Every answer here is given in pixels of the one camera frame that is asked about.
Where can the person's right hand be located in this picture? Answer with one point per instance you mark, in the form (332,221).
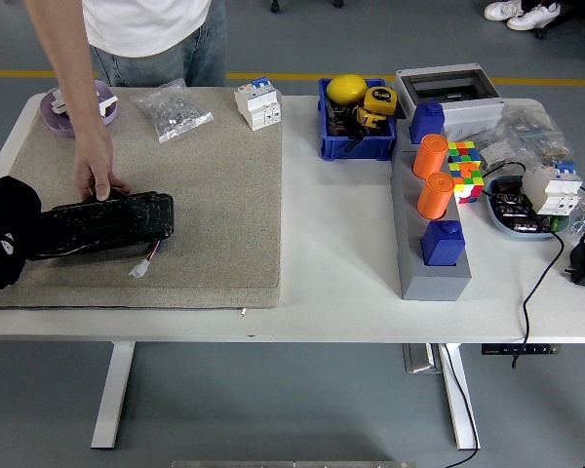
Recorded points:
(95,161)

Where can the black film-wrapped panel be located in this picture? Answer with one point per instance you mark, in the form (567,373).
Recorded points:
(102,224)

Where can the black rag with white print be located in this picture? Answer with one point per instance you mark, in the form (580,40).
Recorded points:
(10,205)

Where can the person's right forearm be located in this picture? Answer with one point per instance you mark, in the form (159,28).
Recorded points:
(73,83)

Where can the black table control panel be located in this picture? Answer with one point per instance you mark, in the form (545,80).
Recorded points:
(517,349)

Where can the purple plastic tray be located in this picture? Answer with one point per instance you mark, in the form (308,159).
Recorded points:
(53,122)

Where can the clear bag of screws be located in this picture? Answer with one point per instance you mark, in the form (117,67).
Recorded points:
(170,109)

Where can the grey-brown mat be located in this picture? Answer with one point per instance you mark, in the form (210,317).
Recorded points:
(224,195)

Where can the person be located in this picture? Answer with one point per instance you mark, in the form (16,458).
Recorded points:
(146,24)

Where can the white table leg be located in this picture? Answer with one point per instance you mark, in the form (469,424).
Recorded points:
(114,390)
(456,409)

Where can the dark brown electronic part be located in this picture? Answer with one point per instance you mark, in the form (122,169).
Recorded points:
(340,122)

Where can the blue plastic bin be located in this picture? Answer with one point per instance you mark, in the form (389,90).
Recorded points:
(356,148)

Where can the yellow round ball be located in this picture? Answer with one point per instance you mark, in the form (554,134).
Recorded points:
(346,88)

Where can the yellow black tape measure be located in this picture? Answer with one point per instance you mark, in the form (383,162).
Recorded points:
(378,100)

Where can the blue plastic block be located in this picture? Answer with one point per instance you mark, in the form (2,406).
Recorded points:
(441,246)
(426,124)

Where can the orange plastic cylinder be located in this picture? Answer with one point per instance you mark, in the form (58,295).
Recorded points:
(429,158)
(434,197)

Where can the grey block holder base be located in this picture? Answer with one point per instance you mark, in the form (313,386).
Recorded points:
(434,285)

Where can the multicolour puzzle cube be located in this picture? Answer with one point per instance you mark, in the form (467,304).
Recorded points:
(465,170)

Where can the grey control box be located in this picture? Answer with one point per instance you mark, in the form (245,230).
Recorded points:
(419,358)

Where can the small clear bag white parts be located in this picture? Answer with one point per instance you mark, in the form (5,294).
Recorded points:
(492,155)

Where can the dark brown packets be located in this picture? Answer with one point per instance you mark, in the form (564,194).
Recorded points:
(509,205)

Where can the white shoe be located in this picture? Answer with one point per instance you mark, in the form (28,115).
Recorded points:
(502,10)
(534,17)

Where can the large clear bag of parts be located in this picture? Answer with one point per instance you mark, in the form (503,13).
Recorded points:
(531,127)

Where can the light blue bowl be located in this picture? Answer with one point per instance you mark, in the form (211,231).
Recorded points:
(526,235)

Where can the black office chair base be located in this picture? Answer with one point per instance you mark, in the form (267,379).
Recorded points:
(575,12)

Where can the white plastic switch part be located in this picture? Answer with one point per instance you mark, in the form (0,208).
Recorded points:
(108,107)
(59,103)

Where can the white circuit breaker blue switch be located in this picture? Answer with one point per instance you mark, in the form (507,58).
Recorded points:
(256,105)
(548,192)

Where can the grey electrical enclosure box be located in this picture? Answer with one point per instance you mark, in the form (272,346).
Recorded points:
(473,114)

